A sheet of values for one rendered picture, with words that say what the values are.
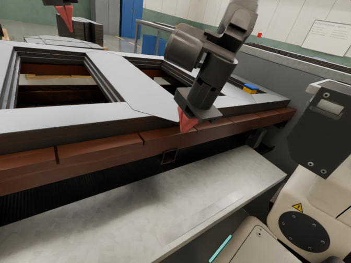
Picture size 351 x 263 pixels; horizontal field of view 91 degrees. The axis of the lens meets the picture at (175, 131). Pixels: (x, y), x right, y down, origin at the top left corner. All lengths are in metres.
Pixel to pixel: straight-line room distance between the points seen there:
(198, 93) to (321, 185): 0.34
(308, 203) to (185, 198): 0.30
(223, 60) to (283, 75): 0.87
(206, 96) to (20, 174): 0.37
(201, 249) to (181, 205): 0.76
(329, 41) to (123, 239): 9.52
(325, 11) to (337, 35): 1.03
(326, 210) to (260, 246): 0.59
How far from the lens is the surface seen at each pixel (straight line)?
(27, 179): 0.43
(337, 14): 9.76
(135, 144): 0.43
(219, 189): 0.59
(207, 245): 1.27
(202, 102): 0.35
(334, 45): 9.58
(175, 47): 0.33
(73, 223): 0.48
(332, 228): 0.55
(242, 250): 1.01
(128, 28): 9.31
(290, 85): 1.16
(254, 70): 1.26
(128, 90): 0.60
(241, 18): 0.37
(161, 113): 0.48
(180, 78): 1.00
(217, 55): 0.33
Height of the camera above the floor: 1.09
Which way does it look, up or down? 32 degrees down
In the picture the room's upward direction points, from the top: 14 degrees clockwise
